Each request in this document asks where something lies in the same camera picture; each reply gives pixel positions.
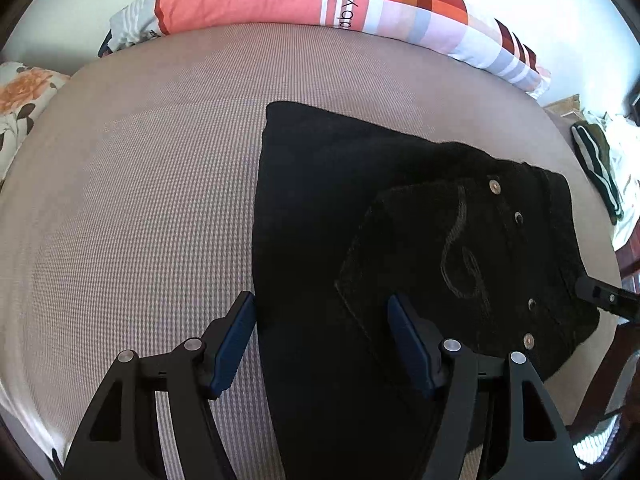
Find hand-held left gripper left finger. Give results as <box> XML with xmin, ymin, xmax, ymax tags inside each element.
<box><xmin>62</xmin><ymin>290</ymin><xmax>258</xmax><ymax>480</ymax></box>

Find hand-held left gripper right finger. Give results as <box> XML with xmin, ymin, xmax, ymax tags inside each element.
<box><xmin>387</xmin><ymin>294</ymin><xmax>586</xmax><ymax>480</ymax></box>

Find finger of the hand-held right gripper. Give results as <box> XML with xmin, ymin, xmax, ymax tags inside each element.
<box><xmin>574</xmin><ymin>275</ymin><xmax>640</xmax><ymax>321</ymax></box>

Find black pants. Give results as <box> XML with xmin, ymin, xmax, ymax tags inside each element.
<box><xmin>252</xmin><ymin>101</ymin><xmax>601</xmax><ymax>480</ymax></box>

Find green striped garment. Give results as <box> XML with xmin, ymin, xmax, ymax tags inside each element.
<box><xmin>570</xmin><ymin>121</ymin><xmax>626</xmax><ymax>222</ymax></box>

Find beige woven bed mat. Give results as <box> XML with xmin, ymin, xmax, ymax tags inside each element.
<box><xmin>0</xmin><ymin>22</ymin><xmax>626</xmax><ymax>480</ymax></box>

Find floral pillow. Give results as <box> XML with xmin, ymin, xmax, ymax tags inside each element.
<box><xmin>0</xmin><ymin>62</ymin><xmax>72</xmax><ymax>192</ymax></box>

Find pink checkered pillow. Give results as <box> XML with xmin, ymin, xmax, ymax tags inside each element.
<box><xmin>97</xmin><ymin>0</ymin><xmax>553</xmax><ymax>99</ymax></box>

